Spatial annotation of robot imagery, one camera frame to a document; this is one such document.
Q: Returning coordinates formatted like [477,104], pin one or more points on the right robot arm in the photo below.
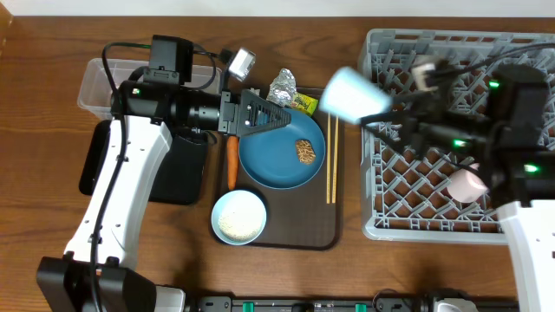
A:
[516,169]

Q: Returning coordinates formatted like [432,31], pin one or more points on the brown food scrap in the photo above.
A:
[305,152]

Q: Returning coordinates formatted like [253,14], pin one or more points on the blue plate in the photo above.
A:
[270,158]

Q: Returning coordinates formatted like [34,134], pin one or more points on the black tray bin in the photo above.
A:
[179,178]

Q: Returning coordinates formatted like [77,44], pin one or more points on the orange carrot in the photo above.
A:
[232,161]

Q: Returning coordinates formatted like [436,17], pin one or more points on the yellow green snack wrapper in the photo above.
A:
[304,104]

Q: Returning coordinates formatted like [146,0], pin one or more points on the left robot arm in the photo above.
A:
[97,269]

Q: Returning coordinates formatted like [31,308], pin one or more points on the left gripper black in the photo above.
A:
[231,113]

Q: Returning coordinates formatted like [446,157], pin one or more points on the grey dishwasher rack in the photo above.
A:
[405,199]

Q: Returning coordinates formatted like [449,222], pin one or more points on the pink cup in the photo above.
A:
[465,187]

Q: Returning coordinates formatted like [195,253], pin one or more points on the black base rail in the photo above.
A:
[387,300]

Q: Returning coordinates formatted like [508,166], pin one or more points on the dark brown serving tray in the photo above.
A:
[297,218]

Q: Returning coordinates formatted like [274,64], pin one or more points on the aluminium foil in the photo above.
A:
[283,88]

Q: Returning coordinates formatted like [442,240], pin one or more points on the clear plastic bin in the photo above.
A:
[95,93]

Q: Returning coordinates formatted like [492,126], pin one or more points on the light blue rice bowl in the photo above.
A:
[238,217]

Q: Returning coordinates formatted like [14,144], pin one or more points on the light blue cup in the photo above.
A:
[350,96]

